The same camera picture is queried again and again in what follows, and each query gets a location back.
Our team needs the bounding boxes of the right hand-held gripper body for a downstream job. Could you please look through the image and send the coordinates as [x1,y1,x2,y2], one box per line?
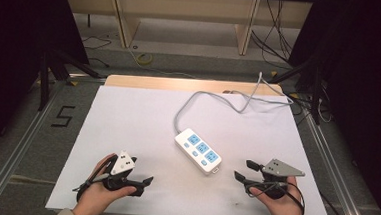
[247,156,307,202]

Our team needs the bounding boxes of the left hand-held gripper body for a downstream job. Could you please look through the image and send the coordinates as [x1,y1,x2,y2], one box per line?
[101,148,149,198]

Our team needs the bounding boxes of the white power strip blue sockets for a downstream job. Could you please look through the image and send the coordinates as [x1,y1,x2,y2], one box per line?
[171,127,225,177]

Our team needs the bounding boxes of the person's right hand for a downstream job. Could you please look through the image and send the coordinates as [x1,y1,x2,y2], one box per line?
[247,173,310,215]

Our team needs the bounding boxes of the person's left hand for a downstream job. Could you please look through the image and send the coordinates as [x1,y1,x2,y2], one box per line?
[71,151,140,215]

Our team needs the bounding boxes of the white table cover sheet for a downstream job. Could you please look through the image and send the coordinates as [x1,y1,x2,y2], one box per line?
[44,81,339,215]

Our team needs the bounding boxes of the black metal stand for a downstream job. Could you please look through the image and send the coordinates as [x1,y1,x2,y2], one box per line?
[266,53,326,125]
[36,46,105,116]

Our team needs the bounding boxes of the yellow tape roll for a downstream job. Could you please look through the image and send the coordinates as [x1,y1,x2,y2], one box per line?
[136,52,154,66]

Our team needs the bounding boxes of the black curtain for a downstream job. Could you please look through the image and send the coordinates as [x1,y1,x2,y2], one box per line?
[277,0,381,215]
[0,0,95,177]

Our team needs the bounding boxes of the wooden shelf unit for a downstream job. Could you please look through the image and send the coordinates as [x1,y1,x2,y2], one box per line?
[59,0,314,61]

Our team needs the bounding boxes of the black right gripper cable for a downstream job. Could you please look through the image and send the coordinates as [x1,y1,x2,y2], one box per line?
[244,179,308,215]

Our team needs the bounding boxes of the aluminium floor rail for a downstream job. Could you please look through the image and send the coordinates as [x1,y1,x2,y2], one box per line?
[295,108,377,215]
[0,70,106,215]

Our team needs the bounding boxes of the tangle of floor cables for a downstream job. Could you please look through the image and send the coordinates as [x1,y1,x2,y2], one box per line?
[288,91,335,128]

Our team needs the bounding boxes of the grey power strip cable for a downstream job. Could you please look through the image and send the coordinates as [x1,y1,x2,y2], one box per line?
[172,66,297,142]

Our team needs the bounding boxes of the white floor cable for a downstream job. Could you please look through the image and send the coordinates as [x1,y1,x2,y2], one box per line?
[124,46,198,80]

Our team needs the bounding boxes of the thin black floor cable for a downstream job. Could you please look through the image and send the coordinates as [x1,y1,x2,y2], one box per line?
[80,34,114,69]

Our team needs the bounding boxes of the bundle of black cables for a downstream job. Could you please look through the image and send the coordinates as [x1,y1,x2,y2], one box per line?
[248,0,298,71]

